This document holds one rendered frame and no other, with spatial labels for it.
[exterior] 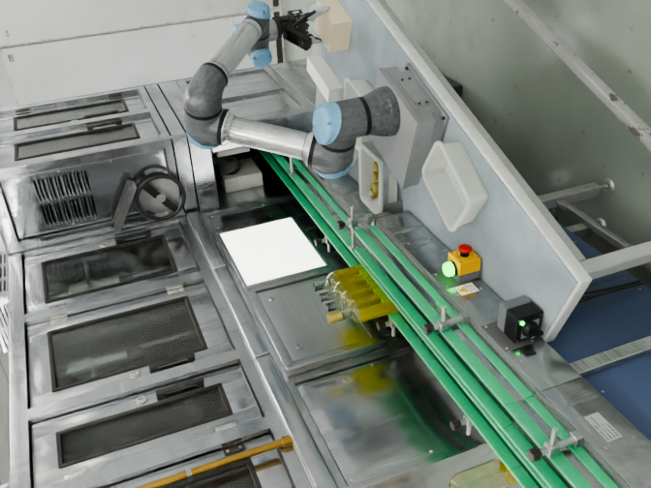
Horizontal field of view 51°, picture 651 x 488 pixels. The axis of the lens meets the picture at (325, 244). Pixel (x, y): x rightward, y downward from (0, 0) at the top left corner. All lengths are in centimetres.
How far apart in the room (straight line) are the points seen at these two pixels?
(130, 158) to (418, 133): 137
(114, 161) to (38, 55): 276
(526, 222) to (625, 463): 60
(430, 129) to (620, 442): 96
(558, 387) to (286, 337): 93
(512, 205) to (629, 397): 54
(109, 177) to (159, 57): 283
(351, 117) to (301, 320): 73
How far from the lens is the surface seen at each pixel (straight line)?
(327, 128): 199
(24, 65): 563
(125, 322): 253
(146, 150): 291
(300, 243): 272
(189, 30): 569
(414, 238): 221
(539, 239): 176
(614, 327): 198
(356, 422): 203
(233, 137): 217
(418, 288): 203
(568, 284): 172
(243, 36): 228
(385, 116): 204
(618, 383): 182
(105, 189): 298
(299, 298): 243
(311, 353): 220
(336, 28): 255
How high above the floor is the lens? 173
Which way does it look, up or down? 17 degrees down
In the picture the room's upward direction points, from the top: 104 degrees counter-clockwise
